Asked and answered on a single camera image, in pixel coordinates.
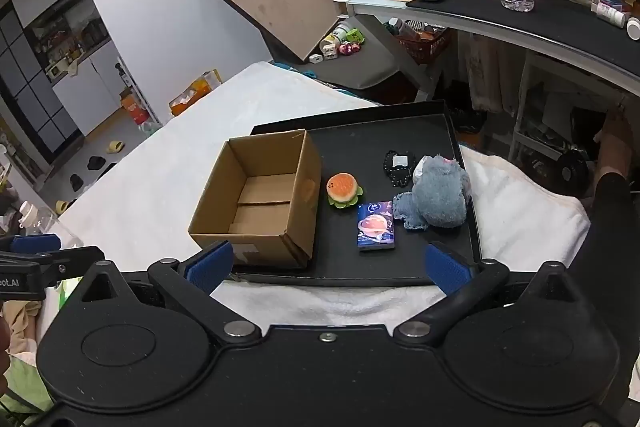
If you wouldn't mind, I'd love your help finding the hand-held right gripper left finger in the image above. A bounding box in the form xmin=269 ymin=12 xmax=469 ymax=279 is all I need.
xmin=75 ymin=240 xmax=263 ymax=348

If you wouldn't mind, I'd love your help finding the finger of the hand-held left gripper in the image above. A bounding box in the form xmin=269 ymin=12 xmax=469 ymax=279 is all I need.
xmin=10 ymin=234 xmax=62 ymax=254

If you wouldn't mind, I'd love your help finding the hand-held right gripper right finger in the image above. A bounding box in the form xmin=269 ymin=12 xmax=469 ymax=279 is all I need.
xmin=392 ymin=242 xmax=576 ymax=348

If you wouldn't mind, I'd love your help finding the grey-blue plush toy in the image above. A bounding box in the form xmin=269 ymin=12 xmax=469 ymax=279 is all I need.
xmin=392 ymin=155 xmax=472 ymax=231

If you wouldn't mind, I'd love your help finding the purple tissue packet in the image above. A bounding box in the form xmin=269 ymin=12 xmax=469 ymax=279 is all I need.
xmin=357 ymin=201 xmax=396 ymax=252

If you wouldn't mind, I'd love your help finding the black stitched plush toy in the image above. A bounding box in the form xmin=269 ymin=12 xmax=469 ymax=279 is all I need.
xmin=383 ymin=150 xmax=417 ymax=186

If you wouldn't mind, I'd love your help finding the brown cardboard box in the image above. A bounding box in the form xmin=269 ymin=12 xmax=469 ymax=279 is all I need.
xmin=188 ymin=129 xmax=323 ymax=270

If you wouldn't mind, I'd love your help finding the hamburger plush toy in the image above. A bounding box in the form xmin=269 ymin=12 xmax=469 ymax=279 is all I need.
xmin=326 ymin=173 xmax=364 ymax=209

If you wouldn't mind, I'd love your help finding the black tray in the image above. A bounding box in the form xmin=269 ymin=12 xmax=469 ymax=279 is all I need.
xmin=249 ymin=101 xmax=483 ymax=288

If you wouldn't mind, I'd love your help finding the clear plastic bottle white cap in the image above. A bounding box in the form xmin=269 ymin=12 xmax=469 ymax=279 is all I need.
xmin=17 ymin=202 xmax=41 ymax=228

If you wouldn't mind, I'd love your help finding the light green cloth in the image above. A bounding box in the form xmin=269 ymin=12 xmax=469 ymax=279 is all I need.
xmin=0 ymin=342 xmax=53 ymax=414

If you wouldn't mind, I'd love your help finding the black framed glass door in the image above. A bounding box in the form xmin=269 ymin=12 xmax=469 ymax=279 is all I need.
xmin=0 ymin=2 xmax=83 ymax=162

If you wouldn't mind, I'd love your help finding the white metal rack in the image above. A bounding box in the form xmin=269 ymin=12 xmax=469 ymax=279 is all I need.
xmin=510 ymin=52 xmax=626 ymax=168

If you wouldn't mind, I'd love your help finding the black round weight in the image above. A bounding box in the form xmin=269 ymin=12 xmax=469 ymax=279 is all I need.
xmin=555 ymin=149 xmax=588 ymax=195

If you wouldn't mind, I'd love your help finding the white kitchen cabinet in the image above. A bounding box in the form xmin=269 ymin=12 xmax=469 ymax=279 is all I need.
xmin=50 ymin=39 xmax=121 ymax=138

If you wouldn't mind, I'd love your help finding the orange cardboard box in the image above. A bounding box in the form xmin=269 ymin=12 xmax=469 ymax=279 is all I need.
xmin=169 ymin=69 xmax=223 ymax=116

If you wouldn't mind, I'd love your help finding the white tote bag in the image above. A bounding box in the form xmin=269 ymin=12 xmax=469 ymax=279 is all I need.
xmin=470 ymin=34 xmax=521 ymax=112

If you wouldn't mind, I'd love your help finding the red basket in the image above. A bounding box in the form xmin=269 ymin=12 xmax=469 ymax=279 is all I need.
xmin=397 ymin=27 xmax=453 ymax=65

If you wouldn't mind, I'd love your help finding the white jar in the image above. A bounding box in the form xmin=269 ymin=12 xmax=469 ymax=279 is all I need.
xmin=320 ymin=23 xmax=351 ymax=55

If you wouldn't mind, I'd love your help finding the black desk mat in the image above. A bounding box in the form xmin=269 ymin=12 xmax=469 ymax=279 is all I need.
xmin=405 ymin=0 xmax=640 ymax=80

